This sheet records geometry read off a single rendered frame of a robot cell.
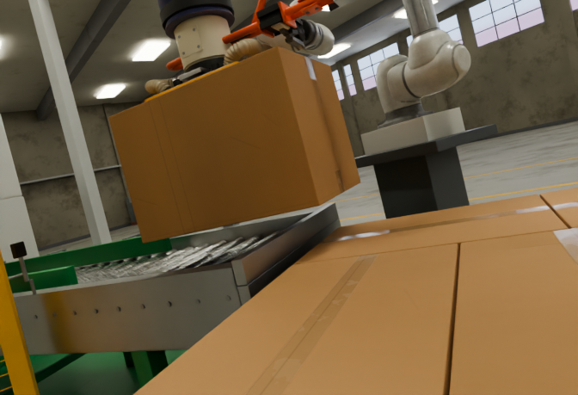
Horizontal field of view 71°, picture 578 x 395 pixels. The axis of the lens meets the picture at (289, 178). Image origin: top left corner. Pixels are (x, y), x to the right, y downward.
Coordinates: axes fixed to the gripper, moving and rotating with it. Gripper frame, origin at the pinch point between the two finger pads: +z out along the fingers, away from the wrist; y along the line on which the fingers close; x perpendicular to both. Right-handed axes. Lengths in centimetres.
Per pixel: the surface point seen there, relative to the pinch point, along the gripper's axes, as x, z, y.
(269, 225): 36, -31, 63
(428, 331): -33, 59, 66
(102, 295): 56, 35, 64
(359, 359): -25, 65, 66
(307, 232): 9, -4, 63
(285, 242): 9, 12, 62
